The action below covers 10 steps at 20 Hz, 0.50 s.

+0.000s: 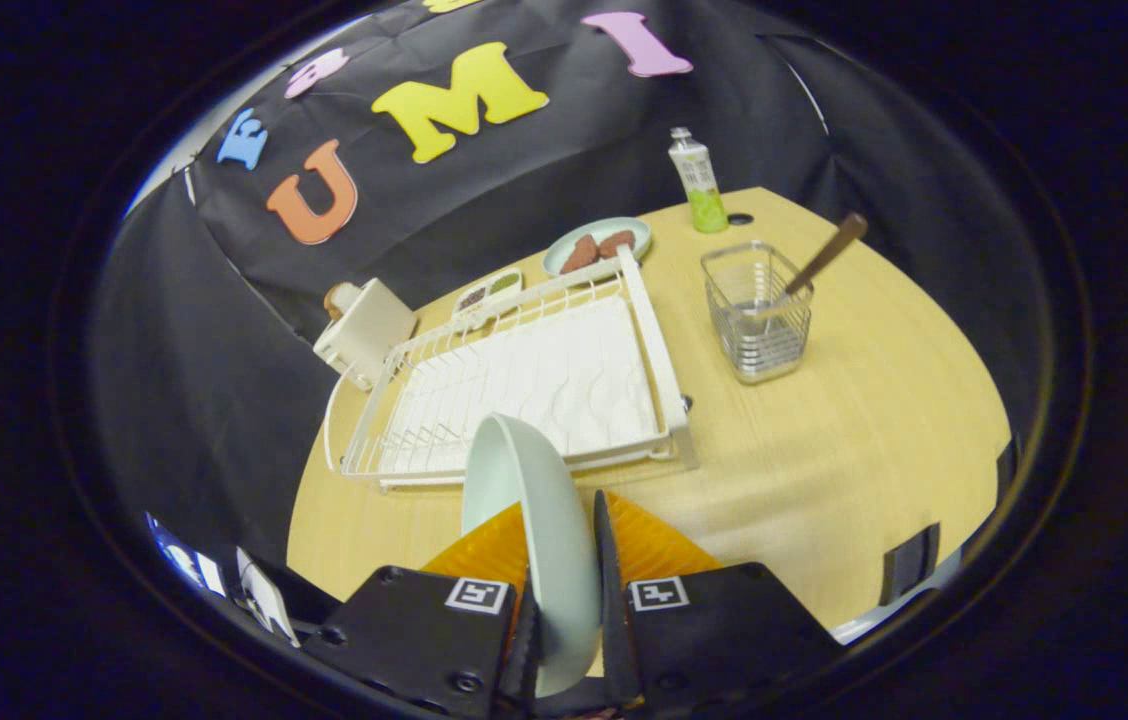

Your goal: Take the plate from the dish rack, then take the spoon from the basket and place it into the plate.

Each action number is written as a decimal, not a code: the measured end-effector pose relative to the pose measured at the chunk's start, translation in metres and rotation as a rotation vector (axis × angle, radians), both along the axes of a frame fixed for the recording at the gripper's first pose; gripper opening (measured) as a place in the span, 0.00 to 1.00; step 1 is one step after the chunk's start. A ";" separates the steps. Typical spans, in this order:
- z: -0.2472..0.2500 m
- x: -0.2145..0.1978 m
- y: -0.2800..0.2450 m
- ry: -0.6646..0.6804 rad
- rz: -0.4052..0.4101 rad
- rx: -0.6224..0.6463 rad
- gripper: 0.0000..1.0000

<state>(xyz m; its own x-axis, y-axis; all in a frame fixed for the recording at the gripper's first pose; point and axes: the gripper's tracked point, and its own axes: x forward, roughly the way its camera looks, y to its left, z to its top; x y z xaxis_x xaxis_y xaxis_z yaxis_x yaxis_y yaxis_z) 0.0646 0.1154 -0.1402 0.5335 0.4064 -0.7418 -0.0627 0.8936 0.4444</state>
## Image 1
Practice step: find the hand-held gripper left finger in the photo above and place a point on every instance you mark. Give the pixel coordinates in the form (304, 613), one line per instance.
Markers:
(414, 630)

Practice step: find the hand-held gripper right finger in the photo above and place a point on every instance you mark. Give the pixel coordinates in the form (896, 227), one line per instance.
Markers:
(619, 620)

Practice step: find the pale green plate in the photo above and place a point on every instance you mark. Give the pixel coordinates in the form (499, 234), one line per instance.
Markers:
(544, 520)

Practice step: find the white divided sauce dish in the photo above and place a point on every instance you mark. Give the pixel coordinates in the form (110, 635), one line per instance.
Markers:
(487, 293)

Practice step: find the small plate with meat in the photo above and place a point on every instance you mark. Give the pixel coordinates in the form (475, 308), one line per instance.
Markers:
(624, 224)

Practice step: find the white side table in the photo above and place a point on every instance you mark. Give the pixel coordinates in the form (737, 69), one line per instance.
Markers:
(266, 595)

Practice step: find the computer monitor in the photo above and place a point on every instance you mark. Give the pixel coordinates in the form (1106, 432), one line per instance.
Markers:
(186, 560)

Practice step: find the black table edge clamp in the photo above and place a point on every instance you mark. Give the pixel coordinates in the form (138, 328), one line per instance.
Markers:
(912, 562)

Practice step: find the white toaster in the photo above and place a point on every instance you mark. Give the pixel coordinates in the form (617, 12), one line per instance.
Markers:
(374, 325)

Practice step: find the toast slice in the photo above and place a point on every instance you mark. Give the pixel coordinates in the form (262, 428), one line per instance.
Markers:
(339, 300)

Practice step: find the brown meat piece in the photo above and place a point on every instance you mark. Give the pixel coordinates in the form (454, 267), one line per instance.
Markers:
(617, 243)
(581, 254)

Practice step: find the green tea bottle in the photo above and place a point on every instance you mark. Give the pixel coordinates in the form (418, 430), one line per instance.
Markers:
(699, 180)

